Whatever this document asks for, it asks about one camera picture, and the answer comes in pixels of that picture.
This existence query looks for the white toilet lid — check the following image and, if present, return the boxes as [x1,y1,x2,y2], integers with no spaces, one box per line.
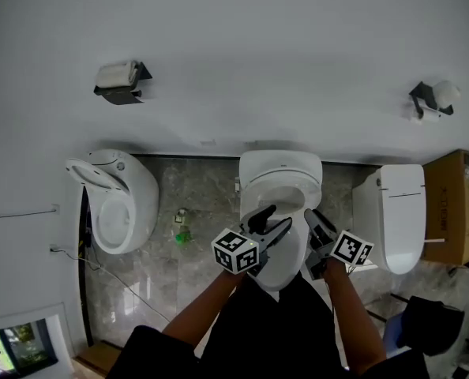
[244,170,323,203]

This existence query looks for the crumpled white paper roll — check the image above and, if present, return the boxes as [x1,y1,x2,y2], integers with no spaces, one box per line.
[431,80,462,106]

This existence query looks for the black metal chair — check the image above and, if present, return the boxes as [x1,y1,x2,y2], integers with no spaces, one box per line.
[365,292,413,324]

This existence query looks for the person's left forearm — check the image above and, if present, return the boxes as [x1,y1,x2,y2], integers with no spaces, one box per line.
[161,268,250,357]

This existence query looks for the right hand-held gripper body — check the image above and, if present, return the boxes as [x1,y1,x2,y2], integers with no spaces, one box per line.
[305,229,376,281]

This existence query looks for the person's black shirt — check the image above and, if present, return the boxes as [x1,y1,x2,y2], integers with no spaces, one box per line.
[114,324,432,379]

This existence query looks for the white egg-shaped toilet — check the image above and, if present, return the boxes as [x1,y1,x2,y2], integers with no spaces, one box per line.
[65,149,160,255]

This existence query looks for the black cloth on chair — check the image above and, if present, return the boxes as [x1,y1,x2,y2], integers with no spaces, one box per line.
[395,295,465,358]

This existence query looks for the white toilet with tank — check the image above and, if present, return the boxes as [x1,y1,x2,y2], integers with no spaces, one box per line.
[238,149,324,292]

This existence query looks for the brown printed cardboard box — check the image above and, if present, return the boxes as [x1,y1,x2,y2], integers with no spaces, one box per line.
[74,341,123,379]

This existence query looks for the large brown cardboard box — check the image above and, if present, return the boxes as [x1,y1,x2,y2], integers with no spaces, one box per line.
[420,149,469,267]

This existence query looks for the black wall shelf holder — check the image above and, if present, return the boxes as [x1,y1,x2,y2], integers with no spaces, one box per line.
[93,60,153,106]
[408,81,455,120]

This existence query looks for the white rectangular toilet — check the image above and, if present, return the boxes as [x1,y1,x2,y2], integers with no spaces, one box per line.
[351,163,428,276]

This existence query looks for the folded white towel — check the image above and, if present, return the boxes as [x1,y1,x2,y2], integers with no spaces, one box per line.
[95,60,139,88]

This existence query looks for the black-framed window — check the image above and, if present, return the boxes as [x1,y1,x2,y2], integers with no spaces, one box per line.
[0,317,60,378]

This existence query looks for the thin white floor cable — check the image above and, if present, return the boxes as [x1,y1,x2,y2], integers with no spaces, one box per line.
[51,246,174,325]

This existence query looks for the person's right forearm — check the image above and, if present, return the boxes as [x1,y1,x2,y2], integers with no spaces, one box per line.
[321,259,388,375]

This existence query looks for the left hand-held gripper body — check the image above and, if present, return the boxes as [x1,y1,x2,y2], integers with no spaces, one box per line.
[210,227,272,279]

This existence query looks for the person's black trousers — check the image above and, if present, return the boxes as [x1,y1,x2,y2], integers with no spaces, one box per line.
[194,271,352,379]

